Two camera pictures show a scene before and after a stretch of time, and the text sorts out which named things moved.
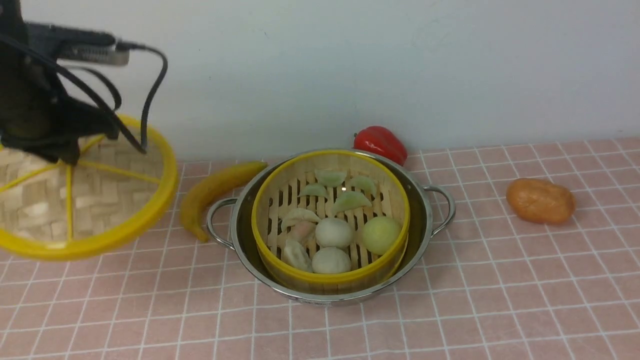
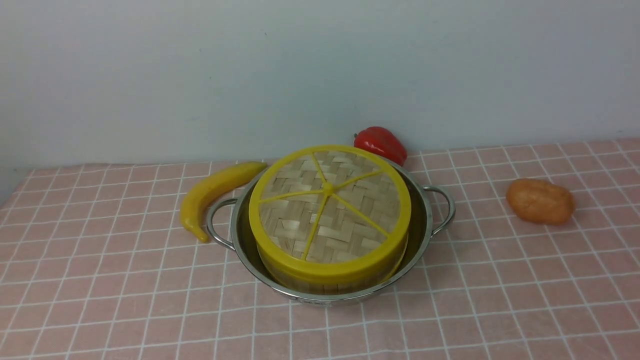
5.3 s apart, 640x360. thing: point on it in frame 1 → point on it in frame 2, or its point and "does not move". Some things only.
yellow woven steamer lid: (114, 196) → (329, 214)
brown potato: (540, 200) does not move
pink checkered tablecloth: (540, 261) does not move
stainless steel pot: (230, 221) does not move
